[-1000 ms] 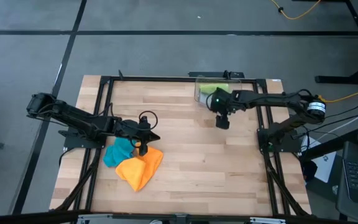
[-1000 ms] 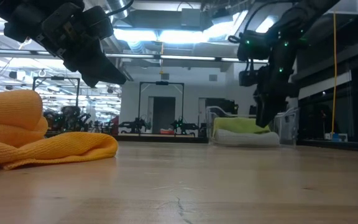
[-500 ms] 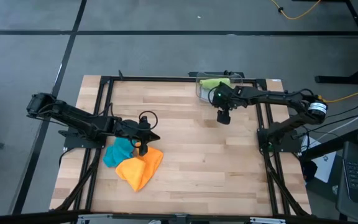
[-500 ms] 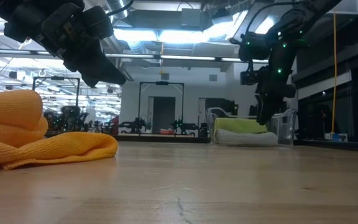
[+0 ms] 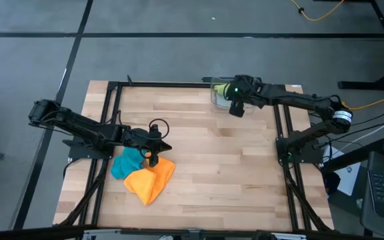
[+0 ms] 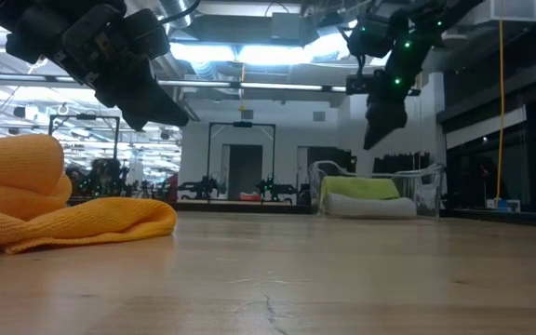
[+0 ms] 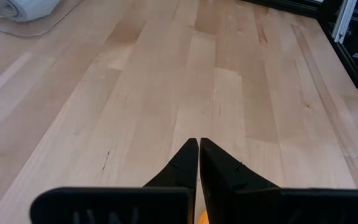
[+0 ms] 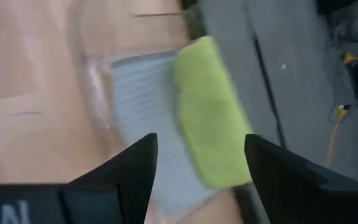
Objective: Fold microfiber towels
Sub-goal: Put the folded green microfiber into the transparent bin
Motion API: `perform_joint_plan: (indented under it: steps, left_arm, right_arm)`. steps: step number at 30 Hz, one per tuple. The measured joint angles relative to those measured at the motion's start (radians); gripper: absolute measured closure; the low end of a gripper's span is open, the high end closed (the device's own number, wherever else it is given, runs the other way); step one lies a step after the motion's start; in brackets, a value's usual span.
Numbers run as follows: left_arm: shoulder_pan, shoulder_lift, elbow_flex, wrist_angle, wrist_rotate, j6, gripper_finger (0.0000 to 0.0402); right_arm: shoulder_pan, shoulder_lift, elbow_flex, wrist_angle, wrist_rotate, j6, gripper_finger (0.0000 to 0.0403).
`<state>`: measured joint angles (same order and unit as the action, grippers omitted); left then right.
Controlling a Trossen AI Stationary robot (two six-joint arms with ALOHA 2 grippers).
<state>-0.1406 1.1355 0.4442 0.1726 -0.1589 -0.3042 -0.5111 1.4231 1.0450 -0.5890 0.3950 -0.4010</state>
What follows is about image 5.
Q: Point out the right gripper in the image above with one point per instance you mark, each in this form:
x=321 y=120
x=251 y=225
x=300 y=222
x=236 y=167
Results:
x=245 y=91

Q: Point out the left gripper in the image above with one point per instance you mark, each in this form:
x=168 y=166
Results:
x=142 y=140

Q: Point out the lime green microfiber towel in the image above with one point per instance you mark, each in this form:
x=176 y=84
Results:
x=219 y=90

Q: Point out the orange microfiber towel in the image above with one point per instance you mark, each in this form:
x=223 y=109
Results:
x=148 y=186

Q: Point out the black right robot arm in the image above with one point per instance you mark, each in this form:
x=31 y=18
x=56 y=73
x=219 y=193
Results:
x=295 y=100

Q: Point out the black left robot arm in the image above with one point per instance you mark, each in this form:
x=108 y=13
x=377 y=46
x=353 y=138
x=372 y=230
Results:
x=78 y=125

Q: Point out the teal microfiber towel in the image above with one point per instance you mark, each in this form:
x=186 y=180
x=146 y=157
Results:
x=125 y=165

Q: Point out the clear plastic bin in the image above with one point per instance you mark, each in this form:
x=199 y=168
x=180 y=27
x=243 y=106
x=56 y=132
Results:
x=217 y=106

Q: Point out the black front crossbar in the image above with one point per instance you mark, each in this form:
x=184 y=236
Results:
x=145 y=231

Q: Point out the white paper sheet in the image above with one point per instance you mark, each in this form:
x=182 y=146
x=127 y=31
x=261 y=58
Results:
x=348 y=176

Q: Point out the black aluminium table frame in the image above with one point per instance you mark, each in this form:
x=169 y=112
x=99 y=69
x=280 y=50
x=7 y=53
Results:
x=195 y=84

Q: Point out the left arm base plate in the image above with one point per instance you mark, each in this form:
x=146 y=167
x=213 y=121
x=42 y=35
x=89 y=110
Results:
x=78 y=151

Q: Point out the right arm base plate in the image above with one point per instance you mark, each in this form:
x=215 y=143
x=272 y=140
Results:
x=312 y=156

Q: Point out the black desk frame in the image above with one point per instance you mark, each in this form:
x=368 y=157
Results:
x=362 y=85

